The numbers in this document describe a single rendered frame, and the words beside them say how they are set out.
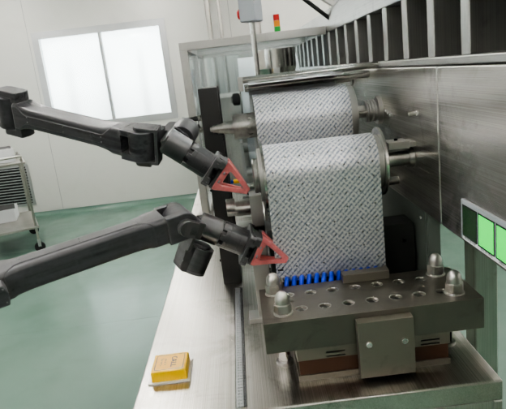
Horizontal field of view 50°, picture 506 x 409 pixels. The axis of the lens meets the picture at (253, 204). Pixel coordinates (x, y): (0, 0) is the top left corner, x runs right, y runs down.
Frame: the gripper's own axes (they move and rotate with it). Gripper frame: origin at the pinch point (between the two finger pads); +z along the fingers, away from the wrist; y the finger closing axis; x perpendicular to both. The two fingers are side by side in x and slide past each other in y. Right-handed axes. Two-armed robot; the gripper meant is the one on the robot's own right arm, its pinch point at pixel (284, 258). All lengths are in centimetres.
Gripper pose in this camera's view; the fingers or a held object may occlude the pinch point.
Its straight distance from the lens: 115.1
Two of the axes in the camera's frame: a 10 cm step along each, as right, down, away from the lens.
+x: 3.9, -9.0, -2.1
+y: 0.4, 2.4, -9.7
